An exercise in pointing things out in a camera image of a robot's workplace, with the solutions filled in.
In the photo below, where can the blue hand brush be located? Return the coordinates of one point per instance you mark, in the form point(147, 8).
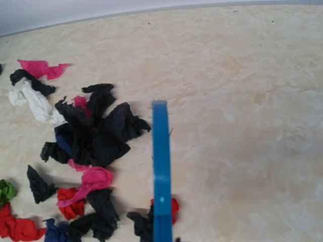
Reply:
point(162, 215)

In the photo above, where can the black scrap pile centre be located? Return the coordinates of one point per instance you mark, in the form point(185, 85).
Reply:
point(90, 140)

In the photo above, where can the black paper scrap right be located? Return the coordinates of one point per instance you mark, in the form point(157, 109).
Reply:
point(143, 226)

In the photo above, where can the pink paper scrap far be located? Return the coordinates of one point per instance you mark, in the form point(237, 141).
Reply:
point(41, 68)

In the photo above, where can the white paper scrap long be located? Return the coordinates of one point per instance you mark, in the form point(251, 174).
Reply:
point(22, 93)

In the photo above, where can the green paper scrap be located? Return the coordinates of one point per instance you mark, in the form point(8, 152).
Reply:
point(7, 192)

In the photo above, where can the red paper scrap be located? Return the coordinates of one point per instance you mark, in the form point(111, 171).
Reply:
point(18, 229)

